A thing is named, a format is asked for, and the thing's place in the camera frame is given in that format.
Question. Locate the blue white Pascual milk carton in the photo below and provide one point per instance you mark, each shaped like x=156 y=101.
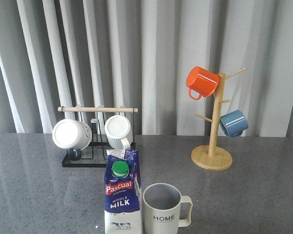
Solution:
x=123 y=197

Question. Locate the cream HOME mug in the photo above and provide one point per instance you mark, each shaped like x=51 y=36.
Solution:
x=162 y=205

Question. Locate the white ribbed mug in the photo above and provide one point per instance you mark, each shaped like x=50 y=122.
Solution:
x=118 y=132

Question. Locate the black metal mug rack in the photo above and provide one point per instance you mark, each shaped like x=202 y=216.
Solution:
x=94 y=155

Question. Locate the orange enamel mug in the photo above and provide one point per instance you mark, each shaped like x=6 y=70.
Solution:
x=201 y=83

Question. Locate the wooden mug tree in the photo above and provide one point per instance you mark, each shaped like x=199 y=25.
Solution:
x=212 y=157

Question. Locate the white smooth mug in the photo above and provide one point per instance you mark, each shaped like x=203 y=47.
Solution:
x=72 y=135

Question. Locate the blue enamel mug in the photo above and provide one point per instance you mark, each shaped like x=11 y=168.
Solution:
x=233 y=124

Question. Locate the grey pleated curtain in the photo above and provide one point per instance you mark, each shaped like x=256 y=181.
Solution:
x=138 y=53

